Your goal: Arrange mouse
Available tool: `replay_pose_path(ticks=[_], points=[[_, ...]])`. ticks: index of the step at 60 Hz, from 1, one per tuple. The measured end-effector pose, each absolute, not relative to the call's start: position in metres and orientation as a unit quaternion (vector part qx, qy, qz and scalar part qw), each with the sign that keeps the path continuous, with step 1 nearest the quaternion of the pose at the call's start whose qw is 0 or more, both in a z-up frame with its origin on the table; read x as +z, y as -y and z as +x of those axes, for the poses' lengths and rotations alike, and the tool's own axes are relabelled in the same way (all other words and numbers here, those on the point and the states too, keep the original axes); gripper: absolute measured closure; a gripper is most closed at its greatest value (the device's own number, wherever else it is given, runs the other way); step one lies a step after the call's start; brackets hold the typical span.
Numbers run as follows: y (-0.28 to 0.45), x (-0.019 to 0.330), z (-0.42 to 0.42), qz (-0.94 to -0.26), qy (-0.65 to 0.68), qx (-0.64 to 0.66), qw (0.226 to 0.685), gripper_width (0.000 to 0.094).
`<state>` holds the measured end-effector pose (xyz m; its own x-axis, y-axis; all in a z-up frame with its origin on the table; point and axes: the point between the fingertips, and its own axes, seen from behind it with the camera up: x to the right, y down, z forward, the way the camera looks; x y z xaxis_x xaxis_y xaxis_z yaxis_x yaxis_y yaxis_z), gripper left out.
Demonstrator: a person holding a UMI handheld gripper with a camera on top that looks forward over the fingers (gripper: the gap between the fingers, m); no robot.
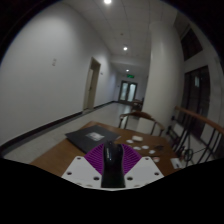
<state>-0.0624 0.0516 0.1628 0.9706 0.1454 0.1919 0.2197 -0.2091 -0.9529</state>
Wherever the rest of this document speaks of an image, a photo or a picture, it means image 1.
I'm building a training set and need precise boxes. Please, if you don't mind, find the wooden side door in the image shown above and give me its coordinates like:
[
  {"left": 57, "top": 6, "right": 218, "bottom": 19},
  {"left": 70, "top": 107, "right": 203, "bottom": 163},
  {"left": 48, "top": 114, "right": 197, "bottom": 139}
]
[{"left": 82, "top": 57, "right": 102, "bottom": 112}]

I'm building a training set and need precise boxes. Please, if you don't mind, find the wooden railing with black bars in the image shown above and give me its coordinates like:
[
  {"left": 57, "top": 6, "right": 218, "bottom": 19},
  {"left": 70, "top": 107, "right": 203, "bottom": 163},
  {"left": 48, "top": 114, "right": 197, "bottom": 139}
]
[{"left": 165, "top": 105, "right": 224, "bottom": 168}]

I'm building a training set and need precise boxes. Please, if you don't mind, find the flat white box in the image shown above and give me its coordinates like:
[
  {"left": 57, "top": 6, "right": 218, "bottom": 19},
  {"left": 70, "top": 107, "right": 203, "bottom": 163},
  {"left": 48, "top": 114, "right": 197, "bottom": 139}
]
[{"left": 131, "top": 134, "right": 144, "bottom": 142}]

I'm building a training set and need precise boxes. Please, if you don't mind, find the black closed laptop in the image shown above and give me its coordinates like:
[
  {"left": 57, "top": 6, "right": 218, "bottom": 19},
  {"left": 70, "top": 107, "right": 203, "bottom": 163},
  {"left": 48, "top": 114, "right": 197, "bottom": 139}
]
[{"left": 64, "top": 124, "right": 122, "bottom": 154}]

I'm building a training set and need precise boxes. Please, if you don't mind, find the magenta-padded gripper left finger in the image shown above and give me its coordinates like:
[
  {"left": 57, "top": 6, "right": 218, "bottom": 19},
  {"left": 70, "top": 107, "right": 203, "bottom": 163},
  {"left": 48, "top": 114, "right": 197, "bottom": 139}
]
[{"left": 61, "top": 143, "right": 108, "bottom": 190}]

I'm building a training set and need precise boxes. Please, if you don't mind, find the double glass door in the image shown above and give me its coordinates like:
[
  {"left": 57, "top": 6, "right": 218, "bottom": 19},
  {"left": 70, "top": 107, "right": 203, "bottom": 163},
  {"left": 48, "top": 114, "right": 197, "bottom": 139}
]
[{"left": 118, "top": 80, "right": 138, "bottom": 103}]

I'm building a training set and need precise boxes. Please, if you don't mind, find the dark wooden chair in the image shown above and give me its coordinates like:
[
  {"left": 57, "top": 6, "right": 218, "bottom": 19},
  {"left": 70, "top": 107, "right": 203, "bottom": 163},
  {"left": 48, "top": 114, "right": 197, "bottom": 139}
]
[{"left": 130, "top": 97, "right": 145, "bottom": 112}]

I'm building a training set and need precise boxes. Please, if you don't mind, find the dark glass window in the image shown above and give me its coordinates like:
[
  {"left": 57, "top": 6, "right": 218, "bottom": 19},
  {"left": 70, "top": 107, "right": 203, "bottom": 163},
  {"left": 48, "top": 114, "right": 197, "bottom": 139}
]
[{"left": 181, "top": 65, "right": 212, "bottom": 136}]

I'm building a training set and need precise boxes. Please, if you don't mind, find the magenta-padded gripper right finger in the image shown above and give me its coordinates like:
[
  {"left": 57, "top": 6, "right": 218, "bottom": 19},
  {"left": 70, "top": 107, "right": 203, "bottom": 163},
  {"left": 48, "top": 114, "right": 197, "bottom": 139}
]
[{"left": 121, "top": 143, "right": 165, "bottom": 190}]

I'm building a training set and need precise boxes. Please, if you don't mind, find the black computer mouse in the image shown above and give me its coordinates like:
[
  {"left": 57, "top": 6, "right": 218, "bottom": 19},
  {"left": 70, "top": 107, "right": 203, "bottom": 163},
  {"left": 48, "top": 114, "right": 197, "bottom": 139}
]
[{"left": 100, "top": 141, "right": 127, "bottom": 189}]

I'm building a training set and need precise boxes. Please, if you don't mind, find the dark transom window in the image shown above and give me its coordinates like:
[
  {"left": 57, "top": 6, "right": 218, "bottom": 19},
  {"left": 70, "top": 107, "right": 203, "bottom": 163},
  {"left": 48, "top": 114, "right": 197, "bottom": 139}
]
[{"left": 179, "top": 27, "right": 204, "bottom": 62}]

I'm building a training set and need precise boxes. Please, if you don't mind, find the white card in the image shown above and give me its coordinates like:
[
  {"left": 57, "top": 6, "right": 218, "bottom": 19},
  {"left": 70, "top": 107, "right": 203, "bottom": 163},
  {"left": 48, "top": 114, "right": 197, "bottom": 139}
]
[{"left": 170, "top": 157, "right": 183, "bottom": 170}]

